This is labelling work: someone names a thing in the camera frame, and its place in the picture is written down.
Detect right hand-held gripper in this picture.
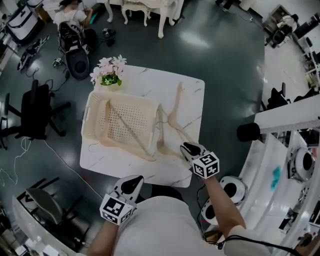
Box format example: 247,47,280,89
179,141,221,180

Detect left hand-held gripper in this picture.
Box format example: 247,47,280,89
99,175,146,226

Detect cream plastic basket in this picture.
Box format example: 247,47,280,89
81,89,162,153

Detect person's left forearm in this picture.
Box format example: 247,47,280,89
86,219,121,256

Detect person's right forearm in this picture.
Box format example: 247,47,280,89
203,174,247,241

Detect person's black trousers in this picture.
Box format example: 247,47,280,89
151,184,187,205

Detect person's white shirt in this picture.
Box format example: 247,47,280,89
113,195,301,256

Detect white round robot head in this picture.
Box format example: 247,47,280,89
218,175,248,205
199,198,221,226
287,147,316,182

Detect black round stool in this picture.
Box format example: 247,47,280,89
236,122,261,143

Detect white metal rack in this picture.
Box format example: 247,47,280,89
238,98,320,256

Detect grey chair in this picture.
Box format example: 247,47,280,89
16,177,91,251

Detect black office chair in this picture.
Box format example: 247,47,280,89
0,117,9,151
3,79,72,141
259,82,292,112

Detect white glossy desk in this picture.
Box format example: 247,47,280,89
11,194,76,256

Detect pink potted flowers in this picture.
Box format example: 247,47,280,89
89,54,128,92

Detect black oval carrying case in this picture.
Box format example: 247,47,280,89
65,48,90,81

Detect white dressing table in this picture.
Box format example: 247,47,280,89
103,0,186,40

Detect spare hand-held gripper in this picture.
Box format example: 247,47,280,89
101,27,116,48

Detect black wheeled chair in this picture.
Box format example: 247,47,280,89
271,24,293,48

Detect white carved stool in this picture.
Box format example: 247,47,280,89
121,0,151,27

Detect grey metal cabinet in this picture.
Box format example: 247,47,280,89
262,4,286,28

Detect white round side table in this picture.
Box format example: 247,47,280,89
239,0,258,11

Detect white black floor device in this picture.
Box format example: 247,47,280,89
16,34,51,72

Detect green rolled mat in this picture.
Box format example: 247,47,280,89
89,8,100,25

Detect brown wooden cabinet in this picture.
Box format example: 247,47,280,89
34,3,51,24

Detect white black service robot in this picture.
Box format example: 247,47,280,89
6,4,45,46

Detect white floor cable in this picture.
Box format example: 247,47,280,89
0,136,105,201

